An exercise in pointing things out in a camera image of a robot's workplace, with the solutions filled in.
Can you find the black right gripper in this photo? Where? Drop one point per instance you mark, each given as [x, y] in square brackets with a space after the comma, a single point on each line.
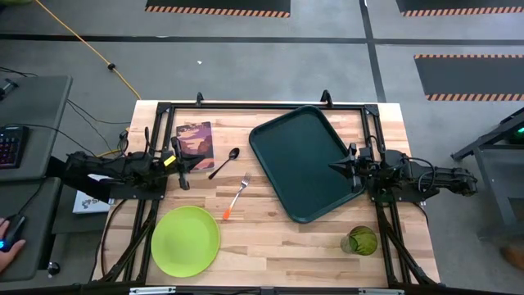
[364, 166]

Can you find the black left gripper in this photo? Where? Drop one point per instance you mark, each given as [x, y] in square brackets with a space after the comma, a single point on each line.
[172, 162]

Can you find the green glass cup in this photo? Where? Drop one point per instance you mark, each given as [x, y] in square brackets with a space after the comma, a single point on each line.
[362, 241]

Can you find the lime green plate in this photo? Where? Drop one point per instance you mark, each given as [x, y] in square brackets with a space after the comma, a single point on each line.
[184, 241]

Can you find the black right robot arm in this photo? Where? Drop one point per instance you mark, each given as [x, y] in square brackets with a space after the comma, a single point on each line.
[450, 178]

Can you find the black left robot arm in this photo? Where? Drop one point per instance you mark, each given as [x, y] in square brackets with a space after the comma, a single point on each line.
[123, 166]

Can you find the black spoon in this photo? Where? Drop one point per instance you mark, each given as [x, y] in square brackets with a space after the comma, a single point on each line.
[234, 153]

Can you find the dark green plastic tray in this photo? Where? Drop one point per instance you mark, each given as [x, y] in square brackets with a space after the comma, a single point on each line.
[303, 164]

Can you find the book with purple landscape cover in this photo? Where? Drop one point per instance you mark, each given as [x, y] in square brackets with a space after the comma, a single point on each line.
[198, 139]

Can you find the white printed box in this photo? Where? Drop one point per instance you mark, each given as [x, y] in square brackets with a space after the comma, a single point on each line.
[88, 205]

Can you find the grey metal cart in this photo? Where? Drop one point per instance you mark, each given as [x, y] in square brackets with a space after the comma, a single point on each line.
[495, 164]

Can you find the black mat orange striped edge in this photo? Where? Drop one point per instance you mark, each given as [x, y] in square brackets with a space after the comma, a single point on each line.
[458, 4]
[471, 75]
[217, 4]

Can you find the grey desk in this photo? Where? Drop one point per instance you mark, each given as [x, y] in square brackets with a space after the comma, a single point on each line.
[37, 246]
[41, 106]

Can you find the black knob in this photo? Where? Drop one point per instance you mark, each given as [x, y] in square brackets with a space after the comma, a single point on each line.
[53, 268]

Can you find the black backlit keyboard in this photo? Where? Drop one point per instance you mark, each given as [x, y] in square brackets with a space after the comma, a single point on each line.
[10, 147]

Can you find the black computer mouse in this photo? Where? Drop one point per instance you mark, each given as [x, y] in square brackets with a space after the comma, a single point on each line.
[14, 229]

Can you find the brown round stool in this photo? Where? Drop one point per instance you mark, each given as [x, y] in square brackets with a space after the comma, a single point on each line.
[515, 256]

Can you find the black handheld tool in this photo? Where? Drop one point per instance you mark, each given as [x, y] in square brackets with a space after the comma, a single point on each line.
[7, 88]

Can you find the person's hand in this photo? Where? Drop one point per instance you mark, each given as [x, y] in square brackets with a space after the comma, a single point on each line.
[6, 258]

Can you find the black aluminium table frame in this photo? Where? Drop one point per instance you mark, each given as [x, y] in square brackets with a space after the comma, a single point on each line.
[266, 106]

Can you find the silver bracket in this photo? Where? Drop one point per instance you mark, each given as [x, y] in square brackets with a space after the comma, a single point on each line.
[380, 291]
[151, 291]

